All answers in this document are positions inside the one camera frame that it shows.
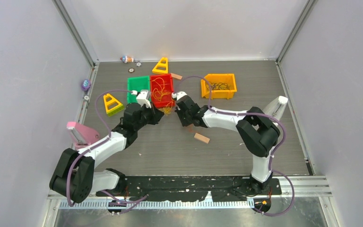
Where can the pink gripper stand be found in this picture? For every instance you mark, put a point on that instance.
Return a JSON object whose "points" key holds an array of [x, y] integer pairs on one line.
{"points": [[82, 135]]}

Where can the green plastic bin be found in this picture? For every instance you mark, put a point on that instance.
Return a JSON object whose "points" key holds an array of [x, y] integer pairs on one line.
{"points": [[138, 84]]}

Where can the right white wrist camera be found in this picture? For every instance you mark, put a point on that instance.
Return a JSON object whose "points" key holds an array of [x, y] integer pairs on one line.
{"points": [[178, 95]]}

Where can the yellow triangle block far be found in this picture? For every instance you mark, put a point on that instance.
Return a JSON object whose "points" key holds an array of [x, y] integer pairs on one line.
{"points": [[161, 67]]}

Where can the purple toy block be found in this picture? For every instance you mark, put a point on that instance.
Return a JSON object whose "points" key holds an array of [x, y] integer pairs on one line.
{"points": [[86, 84]]}

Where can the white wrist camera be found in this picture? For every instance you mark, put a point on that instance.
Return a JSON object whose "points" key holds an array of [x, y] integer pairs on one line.
{"points": [[142, 97], [178, 95]]}

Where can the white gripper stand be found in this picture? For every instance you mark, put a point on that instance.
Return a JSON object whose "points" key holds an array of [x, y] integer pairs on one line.
{"points": [[276, 107]]}

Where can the tan wooden block near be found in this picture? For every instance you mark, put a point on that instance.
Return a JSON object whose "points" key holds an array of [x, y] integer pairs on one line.
{"points": [[201, 138]]}

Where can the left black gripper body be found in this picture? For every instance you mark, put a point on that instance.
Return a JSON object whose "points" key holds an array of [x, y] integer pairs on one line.
{"points": [[147, 117]]}

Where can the orange plastic bin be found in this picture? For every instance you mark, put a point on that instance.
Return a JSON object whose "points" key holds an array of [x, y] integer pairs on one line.
{"points": [[223, 86]]}

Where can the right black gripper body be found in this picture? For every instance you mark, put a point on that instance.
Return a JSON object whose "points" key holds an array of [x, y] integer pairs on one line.
{"points": [[185, 117]]}

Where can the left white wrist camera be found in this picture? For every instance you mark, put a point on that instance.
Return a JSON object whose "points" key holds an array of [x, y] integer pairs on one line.
{"points": [[142, 97]]}

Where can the tan wooden block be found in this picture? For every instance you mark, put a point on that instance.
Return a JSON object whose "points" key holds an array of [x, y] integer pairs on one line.
{"points": [[176, 76], [201, 138]]}

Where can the yellow triangle block near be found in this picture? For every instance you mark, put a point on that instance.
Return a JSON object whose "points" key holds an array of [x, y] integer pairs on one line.
{"points": [[112, 105]]}

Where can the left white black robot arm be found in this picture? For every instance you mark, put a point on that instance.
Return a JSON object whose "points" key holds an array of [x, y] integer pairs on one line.
{"points": [[75, 177]]}

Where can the yellow triangle block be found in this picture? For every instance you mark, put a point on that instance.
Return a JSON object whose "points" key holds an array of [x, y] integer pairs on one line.
{"points": [[161, 67], [112, 105]]}

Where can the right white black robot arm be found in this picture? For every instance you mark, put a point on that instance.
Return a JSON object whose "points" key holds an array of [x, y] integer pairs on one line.
{"points": [[258, 132]]}

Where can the tan wooden block far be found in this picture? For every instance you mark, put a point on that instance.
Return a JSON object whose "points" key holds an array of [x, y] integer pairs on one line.
{"points": [[176, 76]]}

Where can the red plastic bin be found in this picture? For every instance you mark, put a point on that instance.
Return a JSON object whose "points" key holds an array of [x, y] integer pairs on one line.
{"points": [[161, 90]]}

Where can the small toy figurine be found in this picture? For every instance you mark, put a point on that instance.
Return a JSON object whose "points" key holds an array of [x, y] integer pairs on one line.
{"points": [[126, 59]]}

